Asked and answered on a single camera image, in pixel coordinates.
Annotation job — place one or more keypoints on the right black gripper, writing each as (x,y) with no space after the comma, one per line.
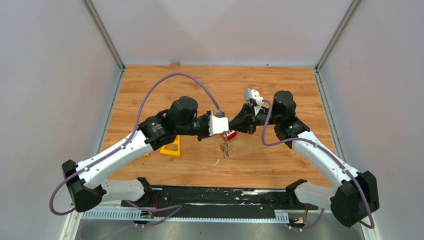
(241,123)

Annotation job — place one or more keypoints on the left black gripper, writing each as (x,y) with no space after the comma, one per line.
(206,117)

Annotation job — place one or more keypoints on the red window toy block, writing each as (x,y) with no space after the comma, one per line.
(229,134)

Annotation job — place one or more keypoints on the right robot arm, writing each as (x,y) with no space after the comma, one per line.
(353,195)

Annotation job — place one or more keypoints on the grey metal keyring disc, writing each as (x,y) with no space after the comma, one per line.
(224,146)

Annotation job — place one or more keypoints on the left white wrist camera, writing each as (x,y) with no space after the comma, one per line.
(218,125)

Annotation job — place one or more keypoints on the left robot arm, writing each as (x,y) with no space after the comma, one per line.
(87,181)

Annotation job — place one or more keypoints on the yellow triangular toy block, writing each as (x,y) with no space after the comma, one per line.
(172,149)

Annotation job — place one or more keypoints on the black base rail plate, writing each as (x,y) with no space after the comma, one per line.
(223,202)

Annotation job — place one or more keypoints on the white slotted cable duct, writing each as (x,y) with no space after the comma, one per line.
(138,215)

